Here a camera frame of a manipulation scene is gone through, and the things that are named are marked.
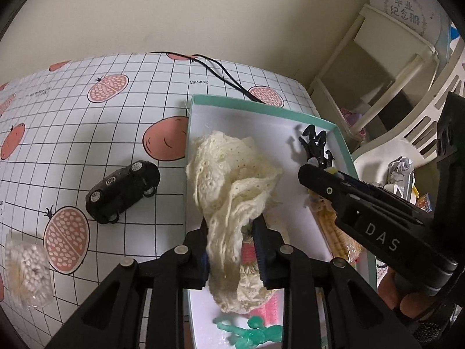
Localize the pink honeycomb hair roller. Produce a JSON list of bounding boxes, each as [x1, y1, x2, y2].
[[239, 238, 285, 328]]

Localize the brown snack packet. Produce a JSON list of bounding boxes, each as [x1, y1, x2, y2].
[[308, 190, 362, 265]]

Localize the green plastic figure toy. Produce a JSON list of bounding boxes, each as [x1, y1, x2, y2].
[[214, 315, 283, 348]]

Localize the cream lace cloth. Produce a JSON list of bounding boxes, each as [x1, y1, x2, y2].
[[186, 131, 283, 314]]

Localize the black toy car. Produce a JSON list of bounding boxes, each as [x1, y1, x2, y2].
[[85, 160, 161, 225]]

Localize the teal shallow cardboard box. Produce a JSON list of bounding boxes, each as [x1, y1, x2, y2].
[[186, 95, 358, 348]]

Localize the black plastic skeleton hand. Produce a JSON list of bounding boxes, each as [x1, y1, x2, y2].
[[286, 124, 334, 169]]

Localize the bag of cotton swabs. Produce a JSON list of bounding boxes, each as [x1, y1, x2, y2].
[[4, 239, 53, 310]]

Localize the person's right hand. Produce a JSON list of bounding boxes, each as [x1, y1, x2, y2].
[[378, 268, 437, 319]]

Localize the crumpled paper wrappers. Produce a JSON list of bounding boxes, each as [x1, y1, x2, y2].
[[384, 157, 433, 213]]

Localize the white bedside shelf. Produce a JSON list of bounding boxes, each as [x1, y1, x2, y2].
[[307, 5, 464, 183]]

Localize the fruit print grid tablecloth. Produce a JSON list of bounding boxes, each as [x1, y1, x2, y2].
[[1, 53, 317, 348]]

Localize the black cable on table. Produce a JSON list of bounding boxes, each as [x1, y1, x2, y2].
[[150, 50, 267, 104]]

